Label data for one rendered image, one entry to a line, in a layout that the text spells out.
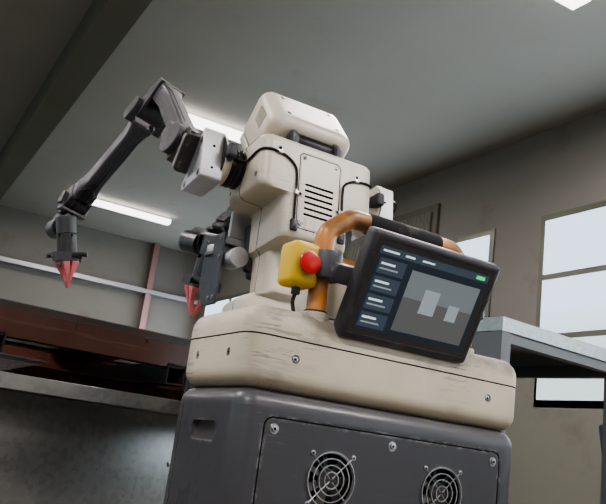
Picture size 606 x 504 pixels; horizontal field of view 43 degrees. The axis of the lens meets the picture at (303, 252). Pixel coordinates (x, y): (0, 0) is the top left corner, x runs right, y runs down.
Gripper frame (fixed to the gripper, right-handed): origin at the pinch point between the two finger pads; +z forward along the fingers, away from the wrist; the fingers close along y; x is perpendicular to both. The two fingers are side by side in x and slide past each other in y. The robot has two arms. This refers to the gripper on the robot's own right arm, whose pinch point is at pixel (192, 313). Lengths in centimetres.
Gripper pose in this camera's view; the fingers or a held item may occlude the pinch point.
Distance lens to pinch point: 192.0
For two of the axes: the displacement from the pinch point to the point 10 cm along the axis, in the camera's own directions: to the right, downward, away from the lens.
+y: 5.7, 1.1, -8.2
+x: 7.8, 2.6, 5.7
